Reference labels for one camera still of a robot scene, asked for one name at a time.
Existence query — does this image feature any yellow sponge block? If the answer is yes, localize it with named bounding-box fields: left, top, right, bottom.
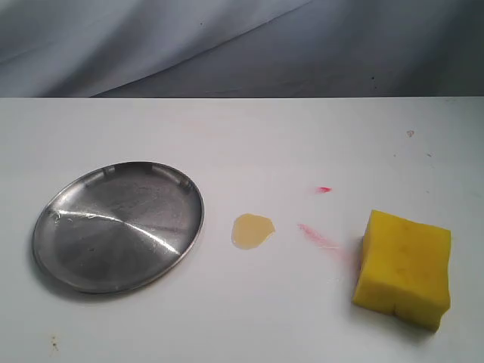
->
left=352, top=209, right=451, bottom=331

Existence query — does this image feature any pale yellow liquid spill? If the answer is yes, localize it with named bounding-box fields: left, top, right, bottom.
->
left=231, top=213, right=275, bottom=250

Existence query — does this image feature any round stainless steel plate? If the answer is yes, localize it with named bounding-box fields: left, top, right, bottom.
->
left=31, top=161, right=204, bottom=295

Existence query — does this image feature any grey-white backdrop cloth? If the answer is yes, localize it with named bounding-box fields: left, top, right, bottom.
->
left=1, top=1, right=483, bottom=98

